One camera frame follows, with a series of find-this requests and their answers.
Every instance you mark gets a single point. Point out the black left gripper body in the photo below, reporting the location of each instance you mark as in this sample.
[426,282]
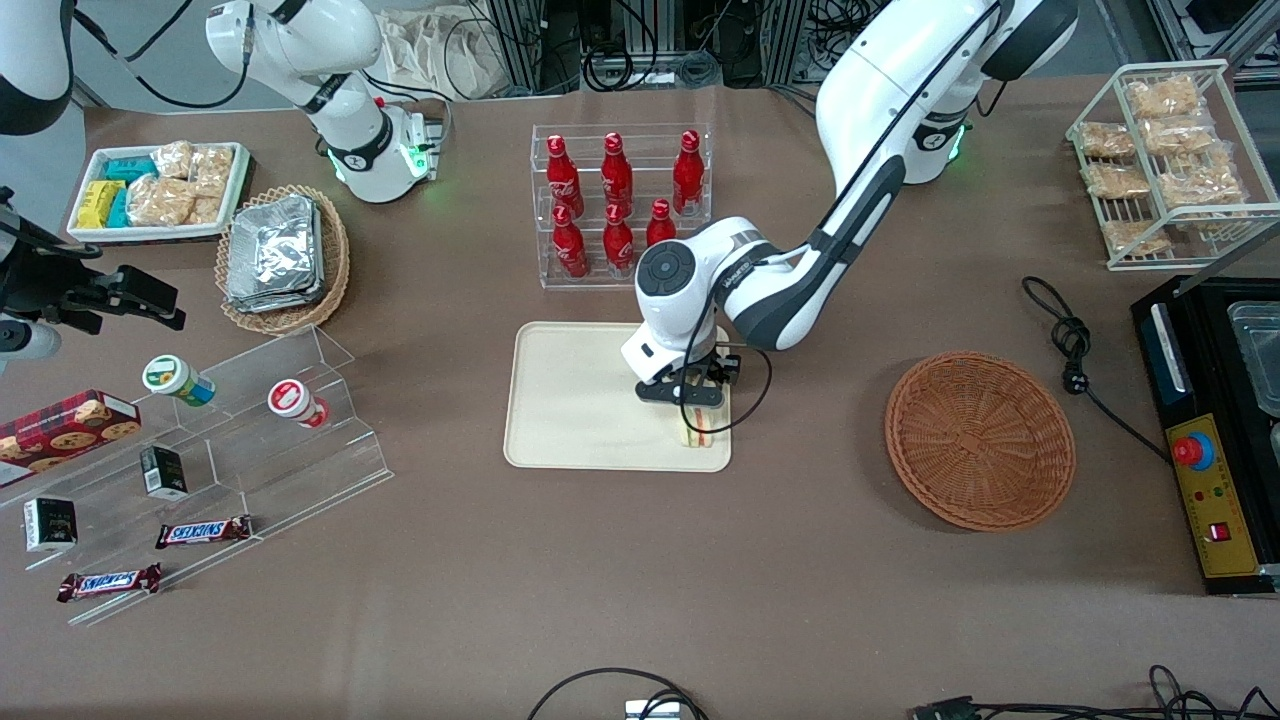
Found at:
[716,369]

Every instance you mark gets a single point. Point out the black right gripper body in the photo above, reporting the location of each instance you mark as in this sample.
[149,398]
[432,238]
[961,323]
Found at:
[42,280]

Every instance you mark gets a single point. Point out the triangular sandwich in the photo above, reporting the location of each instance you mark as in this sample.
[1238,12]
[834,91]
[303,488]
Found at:
[702,434]

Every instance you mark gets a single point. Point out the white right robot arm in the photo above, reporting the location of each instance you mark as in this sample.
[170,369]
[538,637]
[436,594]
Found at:
[340,60]

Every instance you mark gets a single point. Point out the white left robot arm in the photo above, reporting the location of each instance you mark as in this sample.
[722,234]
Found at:
[870,100]

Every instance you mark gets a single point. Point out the white rectangular snack tray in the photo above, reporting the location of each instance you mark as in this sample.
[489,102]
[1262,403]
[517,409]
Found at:
[85,232]

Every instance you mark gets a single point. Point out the beige plastic tray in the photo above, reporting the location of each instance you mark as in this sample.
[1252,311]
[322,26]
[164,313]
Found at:
[570,400]

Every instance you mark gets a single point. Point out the oval tan wicker basket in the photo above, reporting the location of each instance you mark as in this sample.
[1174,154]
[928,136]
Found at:
[335,260]

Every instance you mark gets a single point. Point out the round brown wicker basket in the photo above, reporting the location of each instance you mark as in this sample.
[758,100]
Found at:
[980,440]

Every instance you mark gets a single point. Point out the green lid yogurt cup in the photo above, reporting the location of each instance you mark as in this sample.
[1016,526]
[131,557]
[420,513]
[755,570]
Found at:
[170,378]

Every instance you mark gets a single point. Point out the teal snack packet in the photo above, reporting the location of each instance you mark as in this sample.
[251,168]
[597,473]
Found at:
[130,169]
[120,208]

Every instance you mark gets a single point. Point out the clear bag of crackers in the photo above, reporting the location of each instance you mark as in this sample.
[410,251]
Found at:
[172,160]
[211,170]
[160,200]
[206,210]

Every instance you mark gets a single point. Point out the yellow snack packet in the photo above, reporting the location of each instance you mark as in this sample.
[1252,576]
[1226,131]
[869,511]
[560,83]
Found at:
[98,203]

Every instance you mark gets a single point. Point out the clear acrylic bottle rack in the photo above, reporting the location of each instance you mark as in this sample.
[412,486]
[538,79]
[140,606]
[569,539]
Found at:
[590,283]

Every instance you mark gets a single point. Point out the silver foil food packet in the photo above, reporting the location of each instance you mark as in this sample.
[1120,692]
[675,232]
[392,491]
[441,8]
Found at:
[272,245]
[290,303]

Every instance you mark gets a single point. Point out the red tartan cookie box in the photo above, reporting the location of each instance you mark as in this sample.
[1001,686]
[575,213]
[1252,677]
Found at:
[60,430]

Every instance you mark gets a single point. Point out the red cola bottle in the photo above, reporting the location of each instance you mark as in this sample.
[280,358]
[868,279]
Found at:
[688,180]
[618,245]
[660,225]
[617,175]
[570,250]
[563,180]

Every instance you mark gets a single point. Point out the small black carton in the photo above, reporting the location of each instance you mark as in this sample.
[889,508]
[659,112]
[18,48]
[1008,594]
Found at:
[163,473]
[50,525]

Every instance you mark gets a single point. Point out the red lid yogurt cup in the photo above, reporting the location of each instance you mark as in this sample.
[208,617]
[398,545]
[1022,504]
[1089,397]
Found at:
[292,400]

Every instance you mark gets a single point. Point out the clear acrylic step shelf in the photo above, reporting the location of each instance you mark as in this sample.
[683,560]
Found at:
[270,480]

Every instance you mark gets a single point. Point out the snickers chocolate bar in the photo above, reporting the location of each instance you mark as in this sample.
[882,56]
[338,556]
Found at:
[203,532]
[110,582]

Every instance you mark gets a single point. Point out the small white device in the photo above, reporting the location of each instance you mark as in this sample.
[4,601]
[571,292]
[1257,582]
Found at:
[652,711]

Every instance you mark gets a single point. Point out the white cloth bag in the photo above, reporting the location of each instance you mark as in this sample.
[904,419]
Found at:
[430,55]

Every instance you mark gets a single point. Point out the clear bag of fried snacks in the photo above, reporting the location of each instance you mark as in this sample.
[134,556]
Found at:
[1135,238]
[1105,140]
[1162,98]
[1178,135]
[1200,182]
[1117,181]

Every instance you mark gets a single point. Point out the red emergency stop button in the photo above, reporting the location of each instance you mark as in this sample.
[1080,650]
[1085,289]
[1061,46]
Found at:
[1192,451]

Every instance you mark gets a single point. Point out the black machine with yellow panel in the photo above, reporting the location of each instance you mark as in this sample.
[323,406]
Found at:
[1225,520]

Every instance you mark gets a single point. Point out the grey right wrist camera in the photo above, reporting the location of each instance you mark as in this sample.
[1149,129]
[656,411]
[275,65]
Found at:
[28,340]

